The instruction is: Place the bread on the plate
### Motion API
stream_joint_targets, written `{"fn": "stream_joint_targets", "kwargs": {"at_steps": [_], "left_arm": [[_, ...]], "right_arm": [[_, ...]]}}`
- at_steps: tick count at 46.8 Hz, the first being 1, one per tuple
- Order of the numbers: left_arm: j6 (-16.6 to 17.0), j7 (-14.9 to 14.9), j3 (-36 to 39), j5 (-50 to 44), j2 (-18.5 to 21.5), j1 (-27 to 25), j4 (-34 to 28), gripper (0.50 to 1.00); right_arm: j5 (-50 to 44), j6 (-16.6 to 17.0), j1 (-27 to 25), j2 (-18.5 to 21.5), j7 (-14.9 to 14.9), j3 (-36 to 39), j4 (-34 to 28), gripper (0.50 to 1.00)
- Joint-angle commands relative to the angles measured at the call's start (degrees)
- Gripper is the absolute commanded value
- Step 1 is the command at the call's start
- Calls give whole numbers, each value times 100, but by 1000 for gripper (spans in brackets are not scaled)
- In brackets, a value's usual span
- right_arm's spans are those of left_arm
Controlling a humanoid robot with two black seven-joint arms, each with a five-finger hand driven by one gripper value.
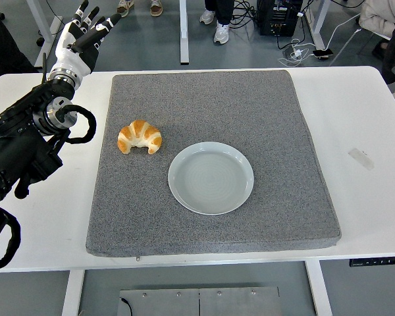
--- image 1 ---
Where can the white table leg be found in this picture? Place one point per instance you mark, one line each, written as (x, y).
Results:
(71, 293)
(317, 289)

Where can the black computer tower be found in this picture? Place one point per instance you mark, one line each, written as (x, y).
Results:
(276, 18)

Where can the grey speckled cushion mat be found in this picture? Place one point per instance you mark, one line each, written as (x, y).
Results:
(217, 108)

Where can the black jacket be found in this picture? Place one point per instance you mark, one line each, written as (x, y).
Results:
(393, 56)

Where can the pale grey round plate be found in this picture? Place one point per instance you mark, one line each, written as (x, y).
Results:
(210, 179)

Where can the white desk leg with foot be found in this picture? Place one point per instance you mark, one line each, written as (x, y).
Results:
(320, 19)
(183, 33)
(47, 36)

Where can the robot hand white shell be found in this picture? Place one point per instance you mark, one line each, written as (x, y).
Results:
(69, 61)

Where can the clear tape strip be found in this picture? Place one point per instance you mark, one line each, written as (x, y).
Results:
(361, 159)

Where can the golden croissant bread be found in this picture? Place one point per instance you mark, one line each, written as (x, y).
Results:
(140, 131)

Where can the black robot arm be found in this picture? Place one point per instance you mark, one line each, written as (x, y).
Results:
(16, 148)

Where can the small black caster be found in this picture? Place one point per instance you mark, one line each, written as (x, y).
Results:
(39, 41)

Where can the grey metal plate with screws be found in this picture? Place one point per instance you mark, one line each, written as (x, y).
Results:
(217, 303)

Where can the person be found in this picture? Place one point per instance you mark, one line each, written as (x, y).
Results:
(0, 49)
(378, 16)
(221, 31)
(156, 8)

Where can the black table control panel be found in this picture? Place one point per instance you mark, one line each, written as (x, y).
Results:
(378, 261)

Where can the black smartphone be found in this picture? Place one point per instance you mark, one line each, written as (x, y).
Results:
(323, 53)

